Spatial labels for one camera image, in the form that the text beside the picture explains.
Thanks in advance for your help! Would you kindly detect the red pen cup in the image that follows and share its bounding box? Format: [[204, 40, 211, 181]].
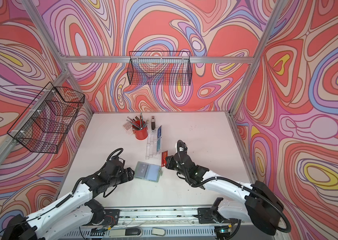
[[132, 127, 148, 140]]

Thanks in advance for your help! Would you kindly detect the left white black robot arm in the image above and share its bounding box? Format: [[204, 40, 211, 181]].
[[0, 148, 135, 240]]

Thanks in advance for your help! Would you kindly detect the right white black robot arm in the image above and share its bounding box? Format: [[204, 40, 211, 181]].
[[165, 140, 292, 240]]

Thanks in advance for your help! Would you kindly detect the left black wire basket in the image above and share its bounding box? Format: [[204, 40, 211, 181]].
[[7, 82, 85, 154]]

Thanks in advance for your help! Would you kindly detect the back black wire basket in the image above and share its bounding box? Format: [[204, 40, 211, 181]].
[[127, 51, 193, 86]]

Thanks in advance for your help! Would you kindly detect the clear acrylic card holder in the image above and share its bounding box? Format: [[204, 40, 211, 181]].
[[145, 128, 162, 160]]

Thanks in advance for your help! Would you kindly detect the red card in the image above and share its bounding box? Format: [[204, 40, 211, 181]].
[[161, 151, 168, 167]]

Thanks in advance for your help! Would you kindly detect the mint green card wallet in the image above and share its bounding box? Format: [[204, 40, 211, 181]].
[[134, 162, 162, 183]]

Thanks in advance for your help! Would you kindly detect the pink calculator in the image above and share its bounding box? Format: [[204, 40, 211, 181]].
[[123, 121, 133, 131]]

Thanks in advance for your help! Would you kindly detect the black wire basket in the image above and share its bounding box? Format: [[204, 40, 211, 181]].
[[127, 51, 193, 86], [7, 82, 85, 154]]

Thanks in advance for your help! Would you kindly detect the blue VIP card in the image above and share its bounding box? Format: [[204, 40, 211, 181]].
[[157, 126, 162, 139]]

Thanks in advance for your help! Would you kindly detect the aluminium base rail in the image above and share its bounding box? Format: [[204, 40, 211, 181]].
[[34, 205, 283, 240]]

